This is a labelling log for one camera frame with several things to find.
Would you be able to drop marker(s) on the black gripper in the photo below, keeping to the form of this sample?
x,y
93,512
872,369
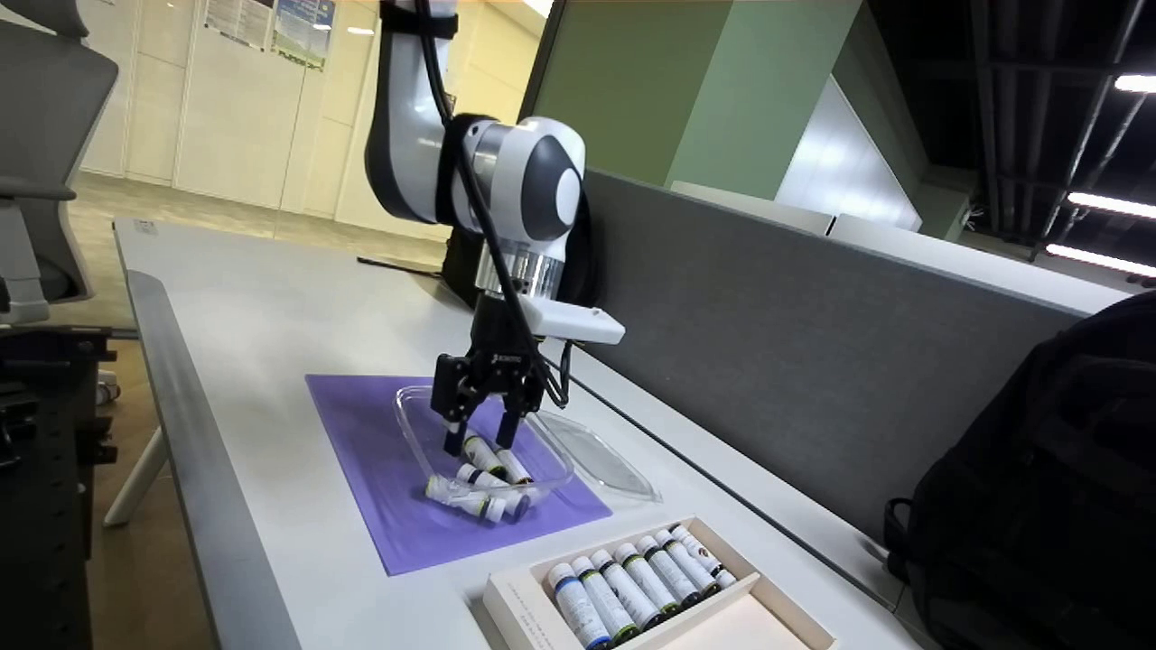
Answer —
x,y
501,359

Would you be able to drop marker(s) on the white bottle top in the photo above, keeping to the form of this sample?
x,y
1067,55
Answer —
x,y
495,460

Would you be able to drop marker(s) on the white bottle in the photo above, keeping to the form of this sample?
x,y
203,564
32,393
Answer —
x,y
671,571
495,460
606,602
571,602
647,579
493,508
625,591
483,482
702,554

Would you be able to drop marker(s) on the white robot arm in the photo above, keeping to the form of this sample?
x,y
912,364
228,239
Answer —
x,y
513,187

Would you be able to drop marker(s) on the white bottle in tray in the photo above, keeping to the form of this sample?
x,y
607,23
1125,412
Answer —
x,y
606,602
702,554
625,591
571,602
671,571
647,579

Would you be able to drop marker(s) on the wooden tray box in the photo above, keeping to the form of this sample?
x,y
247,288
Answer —
x,y
747,615

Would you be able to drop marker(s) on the white bottle middle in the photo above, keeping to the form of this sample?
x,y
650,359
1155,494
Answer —
x,y
483,482

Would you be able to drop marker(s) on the clear plastic container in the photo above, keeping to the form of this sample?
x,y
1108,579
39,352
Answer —
x,y
423,436

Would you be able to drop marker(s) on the purple mat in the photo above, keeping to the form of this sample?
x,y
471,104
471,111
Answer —
x,y
413,531

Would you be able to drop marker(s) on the white bottle front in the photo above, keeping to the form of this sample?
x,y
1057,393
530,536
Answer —
x,y
493,508

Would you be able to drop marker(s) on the clear plastic lid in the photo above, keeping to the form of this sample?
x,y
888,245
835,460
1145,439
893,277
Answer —
x,y
593,464

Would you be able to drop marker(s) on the black backpack far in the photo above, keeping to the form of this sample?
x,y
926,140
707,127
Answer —
x,y
578,284

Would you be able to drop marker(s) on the black backpack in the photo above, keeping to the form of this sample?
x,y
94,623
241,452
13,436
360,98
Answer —
x,y
1037,526
578,284

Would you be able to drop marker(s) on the grey desk divider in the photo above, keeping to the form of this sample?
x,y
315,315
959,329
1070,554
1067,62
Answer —
x,y
838,365

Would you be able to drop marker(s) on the black equipment rack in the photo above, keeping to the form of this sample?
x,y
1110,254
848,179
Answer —
x,y
47,452

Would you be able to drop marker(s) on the black backpack near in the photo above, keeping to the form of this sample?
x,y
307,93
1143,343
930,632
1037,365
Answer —
x,y
1037,526

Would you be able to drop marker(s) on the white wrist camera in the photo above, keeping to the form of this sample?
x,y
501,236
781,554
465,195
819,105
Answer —
x,y
571,322

